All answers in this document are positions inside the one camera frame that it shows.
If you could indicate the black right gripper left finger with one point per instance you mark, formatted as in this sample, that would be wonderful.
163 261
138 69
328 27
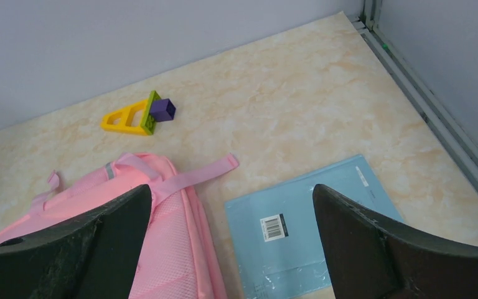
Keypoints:
92 255

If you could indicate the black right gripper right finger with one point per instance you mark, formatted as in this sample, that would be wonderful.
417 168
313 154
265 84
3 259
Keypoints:
370 255

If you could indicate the pink student backpack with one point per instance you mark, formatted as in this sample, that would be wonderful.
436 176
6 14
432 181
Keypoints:
178 258

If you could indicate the light blue notebook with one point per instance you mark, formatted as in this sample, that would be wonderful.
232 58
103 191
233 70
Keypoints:
275 235

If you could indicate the yellow green purple toy block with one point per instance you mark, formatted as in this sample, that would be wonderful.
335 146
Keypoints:
140 118

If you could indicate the aluminium frame rail right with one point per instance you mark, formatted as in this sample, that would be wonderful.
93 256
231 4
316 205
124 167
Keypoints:
461 148

